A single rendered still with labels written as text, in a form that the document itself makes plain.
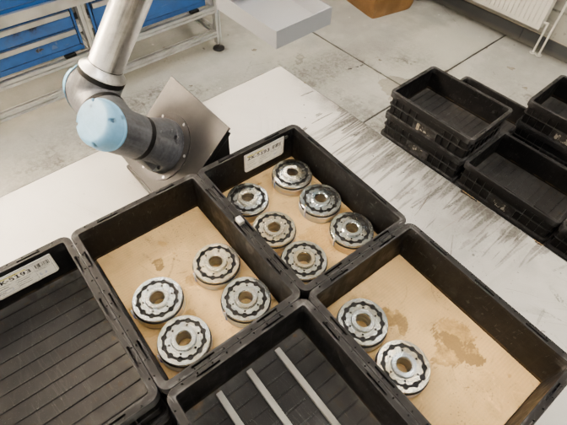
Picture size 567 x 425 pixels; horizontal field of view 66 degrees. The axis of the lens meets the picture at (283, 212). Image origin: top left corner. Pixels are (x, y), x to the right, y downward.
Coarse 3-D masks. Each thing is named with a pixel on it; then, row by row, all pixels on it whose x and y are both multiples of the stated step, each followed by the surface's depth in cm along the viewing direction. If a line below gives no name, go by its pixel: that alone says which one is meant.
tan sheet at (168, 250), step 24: (192, 216) 106; (144, 240) 101; (168, 240) 101; (192, 240) 101; (216, 240) 102; (120, 264) 97; (144, 264) 97; (168, 264) 97; (216, 264) 98; (240, 264) 98; (120, 288) 93; (192, 288) 94; (192, 312) 90; (216, 312) 90; (144, 336) 87; (216, 336) 87
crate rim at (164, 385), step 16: (192, 176) 100; (160, 192) 97; (208, 192) 99; (128, 208) 94; (224, 208) 95; (96, 224) 91; (80, 240) 88; (96, 272) 84; (112, 304) 80; (288, 304) 81; (128, 320) 78; (256, 320) 79; (128, 336) 76; (240, 336) 77; (144, 352) 76; (208, 352) 75; (160, 384) 71; (176, 384) 72
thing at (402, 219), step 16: (288, 128) 112; (256, 144) 108; (320, 144) 109; (224, 160) 104; (336, 160) 105; (352, 176) 102; (368, 192) 100; (400, 224) 94; (256, 240) 90; (272, 256) 88; (352, 256) 88; (288, 272) 85; (304, 288) 83
